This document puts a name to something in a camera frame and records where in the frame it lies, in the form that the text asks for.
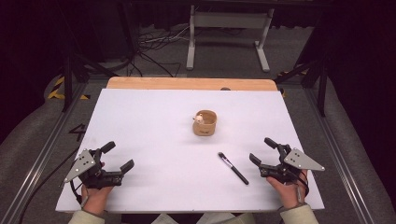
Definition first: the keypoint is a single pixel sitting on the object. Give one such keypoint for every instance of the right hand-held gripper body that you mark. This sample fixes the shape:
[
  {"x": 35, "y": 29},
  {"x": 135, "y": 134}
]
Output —
[{"x": 288, "y": 169}]

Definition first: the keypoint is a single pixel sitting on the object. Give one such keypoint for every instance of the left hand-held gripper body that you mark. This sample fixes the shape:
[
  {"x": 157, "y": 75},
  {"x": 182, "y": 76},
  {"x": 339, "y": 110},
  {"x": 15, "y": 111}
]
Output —
[{"x": 93, "y": 175}]

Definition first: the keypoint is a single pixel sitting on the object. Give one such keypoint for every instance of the black pen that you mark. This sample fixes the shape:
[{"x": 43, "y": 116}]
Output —
[{"x": 234, "y": 169}]

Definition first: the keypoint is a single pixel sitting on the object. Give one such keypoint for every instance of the brown cup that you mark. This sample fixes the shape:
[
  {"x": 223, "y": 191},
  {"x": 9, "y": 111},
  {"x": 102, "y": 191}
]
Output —
[{"x": 205, "y": 128}]

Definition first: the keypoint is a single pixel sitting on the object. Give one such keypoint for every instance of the person's left hand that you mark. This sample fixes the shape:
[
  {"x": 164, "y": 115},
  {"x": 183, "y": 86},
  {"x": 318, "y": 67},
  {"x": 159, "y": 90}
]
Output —
[{"x": 95, "y": 199}]

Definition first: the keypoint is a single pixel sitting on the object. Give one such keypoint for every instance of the person's right hand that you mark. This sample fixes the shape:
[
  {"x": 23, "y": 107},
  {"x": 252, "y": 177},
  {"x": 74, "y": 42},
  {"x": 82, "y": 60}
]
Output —
[{"x": 289, "y": 194}]

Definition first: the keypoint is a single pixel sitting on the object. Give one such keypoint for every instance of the white table mat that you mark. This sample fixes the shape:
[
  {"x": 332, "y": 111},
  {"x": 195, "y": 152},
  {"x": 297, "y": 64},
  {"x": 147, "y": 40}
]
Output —
[{"x": 162, "y": 140}]

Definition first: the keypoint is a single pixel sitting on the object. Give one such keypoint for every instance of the small cream figurine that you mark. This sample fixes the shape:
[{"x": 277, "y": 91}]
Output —
[{"x": 199, "y": 118}]

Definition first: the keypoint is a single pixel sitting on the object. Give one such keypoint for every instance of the yellow black hazard tape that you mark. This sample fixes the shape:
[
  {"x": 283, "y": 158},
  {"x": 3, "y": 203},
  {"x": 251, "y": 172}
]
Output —
[{"x": 54, "y": 92}]

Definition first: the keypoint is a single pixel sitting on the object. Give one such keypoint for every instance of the black tripod stand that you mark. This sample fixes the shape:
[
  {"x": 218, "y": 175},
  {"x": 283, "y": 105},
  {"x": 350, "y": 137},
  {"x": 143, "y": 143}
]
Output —
[
  {"x": 321, "y": 84},
  {"x": 67, "y": 81}
]

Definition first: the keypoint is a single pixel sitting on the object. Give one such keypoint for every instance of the white metal stand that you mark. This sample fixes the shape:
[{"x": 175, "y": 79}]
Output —
[{"x": 229, "y": 20}]

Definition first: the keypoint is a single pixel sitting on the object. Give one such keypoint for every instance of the aluminium floor rail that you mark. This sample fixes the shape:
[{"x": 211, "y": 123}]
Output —
[
  {"x": 339, "y": 155},
  {"x": 40, "y": 161}
]

